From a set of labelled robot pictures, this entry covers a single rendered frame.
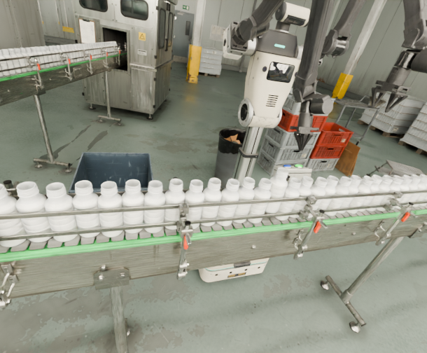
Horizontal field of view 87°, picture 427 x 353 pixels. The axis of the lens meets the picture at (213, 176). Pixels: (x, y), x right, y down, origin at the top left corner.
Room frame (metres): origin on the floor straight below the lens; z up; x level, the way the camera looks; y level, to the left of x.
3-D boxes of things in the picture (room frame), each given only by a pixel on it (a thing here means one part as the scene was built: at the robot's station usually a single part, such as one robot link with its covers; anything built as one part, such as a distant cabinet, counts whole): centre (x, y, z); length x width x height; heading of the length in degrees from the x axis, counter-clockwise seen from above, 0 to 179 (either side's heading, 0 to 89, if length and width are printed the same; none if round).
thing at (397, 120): (6.90, -4.70, 0.50); 1.23 x 1.05 x 1.00; 111
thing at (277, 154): (3.08, -0.95, 0.33); 0.61 x 0.41 x 0.22; 119
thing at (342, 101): (5.00, -2.52, 0.49); 1.05 x 0.55 x 0.99; 113
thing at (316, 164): (3.45, -1.55, 0.11); 0.61 x 0.41 x 0.22; 116
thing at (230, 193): (0.58, -0.06, 1.08); 0.06 x 0.06 x 0.17
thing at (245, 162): (1.35, -0.19, 0.74); 0.11 x 0.11 x 0.40; 23
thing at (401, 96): (0.96, -0.60, 1.44); 0.07 x 0.07 x 0.09; 23
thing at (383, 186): (0.86, -0.70, 1.08); 0.06 x 0.06 x 0.17
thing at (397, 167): (3.16, -2.67, 0.21); 0.61 x 0.47 x 0.41; 166
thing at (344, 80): (9.98, -4.26, 0.55); 0.40 x 0.40 x 1.10; 23
